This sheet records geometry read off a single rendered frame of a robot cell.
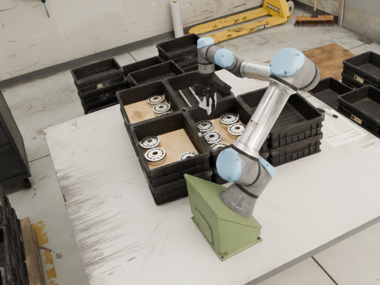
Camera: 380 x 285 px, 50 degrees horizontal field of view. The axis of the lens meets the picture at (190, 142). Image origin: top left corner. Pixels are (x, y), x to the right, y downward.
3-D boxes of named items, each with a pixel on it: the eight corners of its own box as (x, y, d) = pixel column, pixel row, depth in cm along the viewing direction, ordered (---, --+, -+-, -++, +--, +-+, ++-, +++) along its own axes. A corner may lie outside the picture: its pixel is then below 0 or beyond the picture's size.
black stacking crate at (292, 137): (324, 135, 203) (325, 117, 196) (271, 153, 197) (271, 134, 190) (284, 99, 234) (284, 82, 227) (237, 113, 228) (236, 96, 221)
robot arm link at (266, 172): (265, 198, 165) (284, 171, 162) (246, 193, 156) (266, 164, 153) (247, 181, 174) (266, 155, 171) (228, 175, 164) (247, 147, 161)
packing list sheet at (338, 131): (370, 134, 217) (370, 133, 217) (335, 149, 211) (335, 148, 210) (328, 107, 242) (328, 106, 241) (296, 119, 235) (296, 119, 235)
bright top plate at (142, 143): (162, 144, 206) (162, 143, 205) (144, 151, 203) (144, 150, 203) (155, 134, 213) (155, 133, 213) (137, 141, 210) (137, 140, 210)
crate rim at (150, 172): (211, 156, 185) (211, 152, 184) (149, 176, 180) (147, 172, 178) (184, 113, 216) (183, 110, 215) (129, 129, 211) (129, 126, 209)
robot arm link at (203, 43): (204, 42, 176) (193, 38, 182) (205, 67, 182) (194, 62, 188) (218, 38, 180) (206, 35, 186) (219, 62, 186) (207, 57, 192)
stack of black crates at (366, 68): (401, 106, 328) (410, 68, 308) (372, 117, 320) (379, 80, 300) (364, 86, 358) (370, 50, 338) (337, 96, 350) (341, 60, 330)
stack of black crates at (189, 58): (199, 74, 411) (194, 32, 384) (212, 86, 389) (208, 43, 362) (163, 86, 400) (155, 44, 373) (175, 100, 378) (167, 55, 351)
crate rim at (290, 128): (326, 120, 197) (326, 116, 195) (270, 138, 191) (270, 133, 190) (284, 85, 228) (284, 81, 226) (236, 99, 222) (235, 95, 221)
